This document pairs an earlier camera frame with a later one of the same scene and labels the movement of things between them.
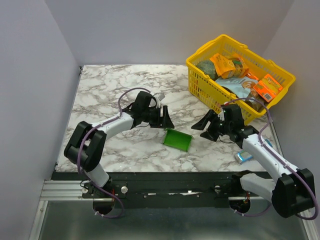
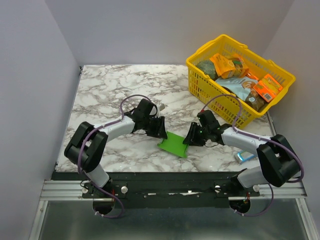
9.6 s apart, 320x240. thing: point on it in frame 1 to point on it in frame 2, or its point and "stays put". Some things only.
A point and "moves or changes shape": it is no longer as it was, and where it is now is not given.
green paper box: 177,140 moves or changes shape
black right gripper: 215,125 to 196,134
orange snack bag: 235,66 stays put
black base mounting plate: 161,189 stays put
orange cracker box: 267,88 stays put
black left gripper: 162,122 to 159,131
